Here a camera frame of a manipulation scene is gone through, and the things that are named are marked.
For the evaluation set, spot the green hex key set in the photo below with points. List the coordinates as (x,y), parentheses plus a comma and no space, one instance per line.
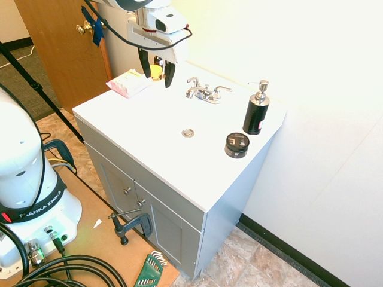
(149,269)

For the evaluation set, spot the chrome sink drain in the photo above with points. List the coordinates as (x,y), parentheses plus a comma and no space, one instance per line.
(188,132)

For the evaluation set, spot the black soap dispenser bottle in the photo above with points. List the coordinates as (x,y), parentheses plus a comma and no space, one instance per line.
(255,113)

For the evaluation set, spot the blue tape strip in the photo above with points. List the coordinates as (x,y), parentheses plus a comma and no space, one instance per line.
(96,28)

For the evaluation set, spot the yellow lidded jar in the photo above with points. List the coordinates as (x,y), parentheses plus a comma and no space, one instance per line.
(156,73)

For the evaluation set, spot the black round jar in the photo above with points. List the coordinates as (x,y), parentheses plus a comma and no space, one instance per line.
(237,145)

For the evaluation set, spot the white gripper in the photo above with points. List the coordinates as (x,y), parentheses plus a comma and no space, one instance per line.
(155,42)

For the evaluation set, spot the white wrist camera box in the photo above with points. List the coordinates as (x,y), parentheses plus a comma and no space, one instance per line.
(166,18)

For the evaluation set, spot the brass door knob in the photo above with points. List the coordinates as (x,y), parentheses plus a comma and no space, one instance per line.
(83,28)

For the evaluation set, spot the wooden door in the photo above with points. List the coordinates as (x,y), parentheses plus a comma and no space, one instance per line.
(63,51)

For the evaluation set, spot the grey vanity cabinet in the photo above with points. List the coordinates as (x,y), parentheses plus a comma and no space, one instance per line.
(143,191)

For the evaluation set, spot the white sink countertop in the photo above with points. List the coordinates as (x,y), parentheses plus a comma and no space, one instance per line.
(179,131)

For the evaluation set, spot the round cabinet door knob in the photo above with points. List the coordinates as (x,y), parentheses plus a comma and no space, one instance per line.
(141,203)
(127,190)

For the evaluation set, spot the wooden base board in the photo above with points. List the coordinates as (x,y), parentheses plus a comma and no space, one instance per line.
(101,233)

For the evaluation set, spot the black tripod leg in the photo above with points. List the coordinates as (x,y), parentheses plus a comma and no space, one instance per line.
(39,89)

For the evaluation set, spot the pink wet wipes pack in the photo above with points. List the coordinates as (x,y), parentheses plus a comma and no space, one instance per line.
(129,83)

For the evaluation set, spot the dark amber bottle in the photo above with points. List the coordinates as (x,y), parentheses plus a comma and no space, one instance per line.
(158,61)

